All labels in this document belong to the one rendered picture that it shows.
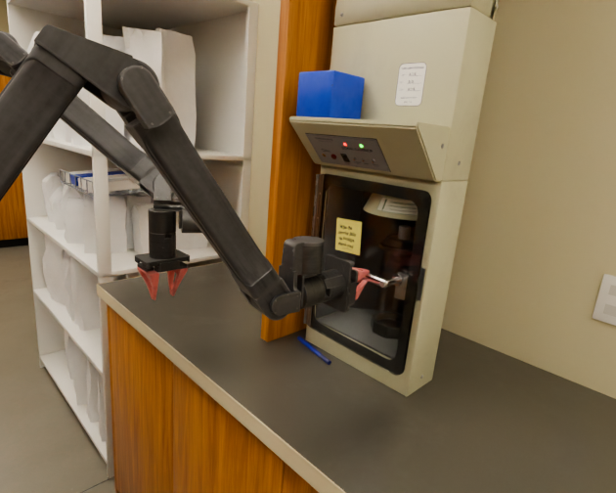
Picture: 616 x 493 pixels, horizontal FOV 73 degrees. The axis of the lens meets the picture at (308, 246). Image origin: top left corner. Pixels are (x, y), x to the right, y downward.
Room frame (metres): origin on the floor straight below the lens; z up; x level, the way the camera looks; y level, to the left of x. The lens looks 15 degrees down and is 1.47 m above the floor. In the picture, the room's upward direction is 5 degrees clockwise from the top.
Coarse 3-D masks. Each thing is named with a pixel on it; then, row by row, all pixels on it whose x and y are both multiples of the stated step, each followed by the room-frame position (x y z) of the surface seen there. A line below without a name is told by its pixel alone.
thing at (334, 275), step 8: (328, 256) 0.79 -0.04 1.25; (336, 256) 0.79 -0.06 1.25; (328, 264) 0.79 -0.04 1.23; (336, 264) 0.77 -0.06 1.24; (344, 264) 0.76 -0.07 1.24; (352, 264) 0.75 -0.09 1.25; (328, 272) 0.75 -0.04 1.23; (336, 272) 0.76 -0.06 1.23; (344, 272) 0.75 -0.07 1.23; (328, 280) 0.73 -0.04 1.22; (336, 280) 0.74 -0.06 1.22; (344, 280) 0.75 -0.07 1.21; (328, 288) 0.72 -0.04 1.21; (336, 288) 0.73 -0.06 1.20; (344, 288) 0.75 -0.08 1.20; (328, 296) 0.72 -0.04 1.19; (336, 296) 0.74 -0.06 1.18; (344, 296) 0.75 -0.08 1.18; (328, 304) 0.78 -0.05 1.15; (336, 304) 0.76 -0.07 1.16; (344, 304) 0.75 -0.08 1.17
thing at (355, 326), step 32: (352, 192) 0.93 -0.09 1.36; (384, 192) 0.87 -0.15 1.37; (416, 192) 0.81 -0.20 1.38; (320, 224) 1.00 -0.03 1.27; (384, 224) 0.86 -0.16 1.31; (416, 224) 0.81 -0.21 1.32; (352, 256) 0.92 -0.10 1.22; (384, 256) 0.85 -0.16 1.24; (416, 256) 0.80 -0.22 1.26; (384, 288) 0.84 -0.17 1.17; (416, 288) 0.79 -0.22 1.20; (320, 320) 0.97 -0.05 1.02; (352, 320) 0.90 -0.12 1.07; (384, 320) 0.84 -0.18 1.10; (384, 352) 0.83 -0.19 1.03
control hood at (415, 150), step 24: (312, 120) 0.89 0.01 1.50; (336, 120) 0.84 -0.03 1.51; (360, 120) 0.81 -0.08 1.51; (384, 120) 0.77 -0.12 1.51; (384, 144) 0.80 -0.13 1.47; (408, 144) 0.76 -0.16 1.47; (432, 144) 0.76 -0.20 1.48; (360, 168) 0.90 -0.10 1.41; (408, 168) 0.81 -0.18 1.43; (432, 168) 0.77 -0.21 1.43
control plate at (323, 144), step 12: (312, 144) 0.95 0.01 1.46; (324, 144) 0.92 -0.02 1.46; (336, 144) 0.89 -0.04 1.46; (348, 144) 0.87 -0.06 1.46; (372, 144) 0.82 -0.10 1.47; (336, 156) 0.92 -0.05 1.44; (348, 156) 0.90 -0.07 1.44; (360, 156) 0.87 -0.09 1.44; (372, 156) 0.85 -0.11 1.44; (372, 168) 0.88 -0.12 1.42; (384, 168) 0.85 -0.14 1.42
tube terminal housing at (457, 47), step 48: (336, 48) 1.01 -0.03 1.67; (384, 48) 0.92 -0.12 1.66; (432, 48) 0.85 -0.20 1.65; (480, 48) 0.85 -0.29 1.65; (384, 96) 0.91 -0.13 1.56; (432, 96) 0.84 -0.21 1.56; (480, 96) 0.87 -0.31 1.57; (432, 192) 0.81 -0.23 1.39; (432, 240) 0.80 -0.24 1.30; (432, 288) 0.83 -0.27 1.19; (432, 336) 0.85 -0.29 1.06
